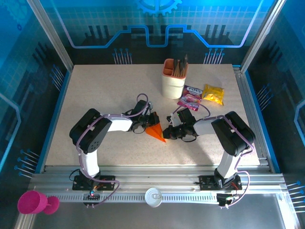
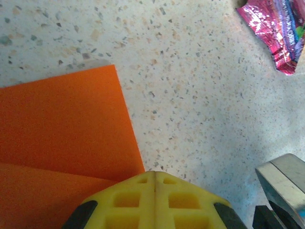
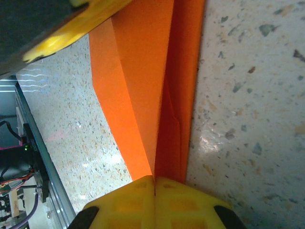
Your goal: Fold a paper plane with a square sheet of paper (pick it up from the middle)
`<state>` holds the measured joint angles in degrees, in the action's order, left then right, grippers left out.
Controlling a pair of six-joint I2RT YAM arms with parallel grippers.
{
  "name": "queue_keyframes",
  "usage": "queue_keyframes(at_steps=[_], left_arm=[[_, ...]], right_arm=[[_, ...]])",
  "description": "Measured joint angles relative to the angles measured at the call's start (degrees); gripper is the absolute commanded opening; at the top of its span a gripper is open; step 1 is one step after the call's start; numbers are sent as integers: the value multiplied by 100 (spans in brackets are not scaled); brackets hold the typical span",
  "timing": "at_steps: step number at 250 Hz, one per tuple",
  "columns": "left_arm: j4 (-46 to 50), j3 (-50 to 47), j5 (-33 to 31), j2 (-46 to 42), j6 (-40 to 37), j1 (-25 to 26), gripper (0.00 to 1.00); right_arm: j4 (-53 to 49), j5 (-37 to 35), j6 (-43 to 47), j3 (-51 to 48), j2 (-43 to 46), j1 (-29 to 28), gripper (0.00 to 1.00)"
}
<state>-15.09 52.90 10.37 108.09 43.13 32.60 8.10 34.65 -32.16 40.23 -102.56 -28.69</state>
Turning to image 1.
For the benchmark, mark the beige utensil holder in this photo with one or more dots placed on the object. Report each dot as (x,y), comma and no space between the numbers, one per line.
(171,86)

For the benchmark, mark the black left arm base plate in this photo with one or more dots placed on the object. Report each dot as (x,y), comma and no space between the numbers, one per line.
(107,182)

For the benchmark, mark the aluminium frame post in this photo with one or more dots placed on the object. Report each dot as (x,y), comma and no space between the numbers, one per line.
(262,33)
(47,31)

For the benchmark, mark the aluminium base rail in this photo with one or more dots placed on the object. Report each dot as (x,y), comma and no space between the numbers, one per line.
(155,177)

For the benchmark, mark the purple candy bag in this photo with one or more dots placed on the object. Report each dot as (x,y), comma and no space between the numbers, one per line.
(191,95)

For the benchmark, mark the silver tin can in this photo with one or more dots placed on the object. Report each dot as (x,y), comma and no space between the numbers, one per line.
(153,197)

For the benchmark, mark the small circuit board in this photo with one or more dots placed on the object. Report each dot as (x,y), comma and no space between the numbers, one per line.
(91,196)
(224,199)

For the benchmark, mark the yellow snack bag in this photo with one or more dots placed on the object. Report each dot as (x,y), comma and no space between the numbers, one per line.
(213,94)

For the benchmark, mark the wooden utensil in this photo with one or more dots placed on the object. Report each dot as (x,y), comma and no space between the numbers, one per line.
(178,72)

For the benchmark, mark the aluminium side rail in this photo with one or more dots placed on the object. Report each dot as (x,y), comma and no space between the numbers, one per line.
(247,107)

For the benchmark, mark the pink plastic goblet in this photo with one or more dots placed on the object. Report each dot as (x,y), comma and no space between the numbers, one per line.
(31,202)

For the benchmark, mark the tall black utensil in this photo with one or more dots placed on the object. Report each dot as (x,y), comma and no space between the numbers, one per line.
(185,62)

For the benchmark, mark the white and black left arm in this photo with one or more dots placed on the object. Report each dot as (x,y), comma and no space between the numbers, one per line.
(119,125)

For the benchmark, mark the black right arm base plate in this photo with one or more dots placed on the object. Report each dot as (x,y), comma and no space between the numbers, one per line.
(207,183)

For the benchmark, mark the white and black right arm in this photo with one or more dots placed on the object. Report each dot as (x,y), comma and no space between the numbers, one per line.
(205,126)

